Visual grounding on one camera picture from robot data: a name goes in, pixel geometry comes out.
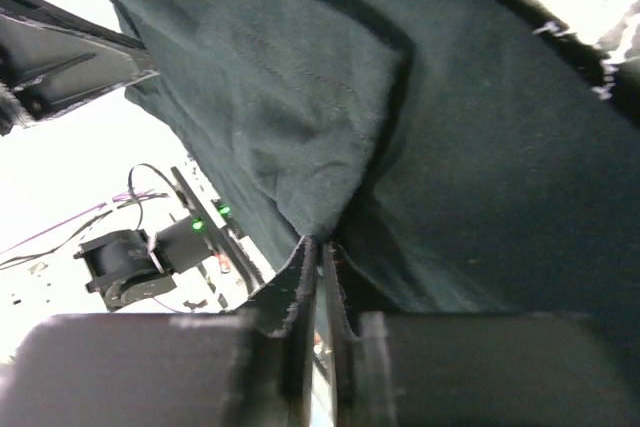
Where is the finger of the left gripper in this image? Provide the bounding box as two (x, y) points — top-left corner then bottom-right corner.
(1, 14), (159, 122)
(1, 0), (144, 51)

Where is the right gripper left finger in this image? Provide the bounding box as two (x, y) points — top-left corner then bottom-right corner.
(1, 236), (318, 426)

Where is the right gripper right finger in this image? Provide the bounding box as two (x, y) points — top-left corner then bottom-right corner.
(323, 243), (639, 426)

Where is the black t-shirt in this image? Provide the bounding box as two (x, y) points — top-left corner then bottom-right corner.
(110, 0), (639, 343)

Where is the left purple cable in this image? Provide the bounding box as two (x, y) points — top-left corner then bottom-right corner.
(0, 191), (171, 268)

